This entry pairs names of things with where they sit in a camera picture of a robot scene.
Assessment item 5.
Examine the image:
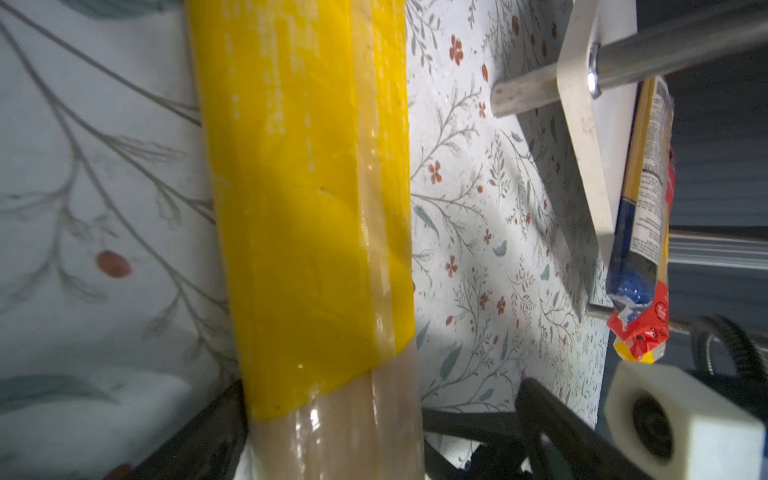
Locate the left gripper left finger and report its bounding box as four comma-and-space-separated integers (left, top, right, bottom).
129, 380, 248, 480

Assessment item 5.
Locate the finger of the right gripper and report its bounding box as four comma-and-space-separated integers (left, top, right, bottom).
422, 408, 522, 444

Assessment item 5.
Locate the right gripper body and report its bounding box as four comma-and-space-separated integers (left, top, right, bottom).
424, 439, 534, 480

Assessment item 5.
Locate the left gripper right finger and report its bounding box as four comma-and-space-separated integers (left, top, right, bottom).
515, 378, 648, 479

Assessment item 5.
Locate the clear blue spaghetti bag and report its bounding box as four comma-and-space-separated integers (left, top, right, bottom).
606, 76, 674, 323

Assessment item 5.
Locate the yellow spaghetti bag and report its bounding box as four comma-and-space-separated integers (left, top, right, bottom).
185, 1, 425, 479

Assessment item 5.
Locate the yellow Pasta Time bag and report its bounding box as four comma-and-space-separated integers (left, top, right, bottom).
613, 338, 666, 364

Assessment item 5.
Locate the red spaghetti bag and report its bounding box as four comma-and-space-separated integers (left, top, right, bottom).
607, 151, 676, 344

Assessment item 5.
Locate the white two-tier shelf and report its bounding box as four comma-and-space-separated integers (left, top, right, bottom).
488, 1, 767, 333

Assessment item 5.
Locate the floral table mat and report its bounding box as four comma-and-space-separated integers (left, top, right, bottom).
1, 1, 608, 479

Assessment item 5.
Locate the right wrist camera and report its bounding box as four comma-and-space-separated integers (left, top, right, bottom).
603, 361, 766, 479

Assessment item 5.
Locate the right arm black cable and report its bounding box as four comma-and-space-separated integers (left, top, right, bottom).
688, 314, 768, 391

